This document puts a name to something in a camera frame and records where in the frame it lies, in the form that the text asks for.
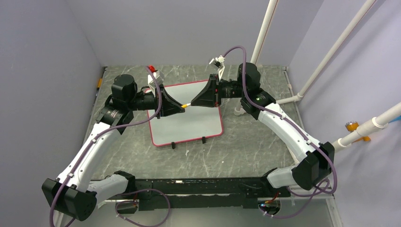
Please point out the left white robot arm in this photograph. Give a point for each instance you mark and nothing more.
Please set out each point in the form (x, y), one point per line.
(72, 192)

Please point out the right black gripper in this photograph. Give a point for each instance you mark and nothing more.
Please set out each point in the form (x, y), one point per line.
(208, 98)

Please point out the red-framed whiteboard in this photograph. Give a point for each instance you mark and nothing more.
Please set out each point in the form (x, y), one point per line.
(194, 124)

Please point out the white PVC pipe right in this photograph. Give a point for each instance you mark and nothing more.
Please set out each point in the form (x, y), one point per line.
(373, 125)

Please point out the white PVC pipe frame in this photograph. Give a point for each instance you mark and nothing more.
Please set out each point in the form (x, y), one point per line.
(299, 29)

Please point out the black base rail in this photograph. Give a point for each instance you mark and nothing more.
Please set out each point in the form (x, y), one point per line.
(245, 192)

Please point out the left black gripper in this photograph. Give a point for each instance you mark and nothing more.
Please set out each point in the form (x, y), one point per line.
(169, 105)

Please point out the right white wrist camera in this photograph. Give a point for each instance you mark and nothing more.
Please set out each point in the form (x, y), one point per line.
(218, 63)

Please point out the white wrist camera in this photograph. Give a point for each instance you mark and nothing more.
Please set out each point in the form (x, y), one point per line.
(218, 63)
(158, 76)

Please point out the orange tool at edge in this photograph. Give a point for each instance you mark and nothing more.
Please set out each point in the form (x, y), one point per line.
(99, 84)

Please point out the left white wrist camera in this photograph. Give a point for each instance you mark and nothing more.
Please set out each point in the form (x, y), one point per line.
(158, 76)

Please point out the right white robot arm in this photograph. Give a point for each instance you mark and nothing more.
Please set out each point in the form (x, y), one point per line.
(315, 158)

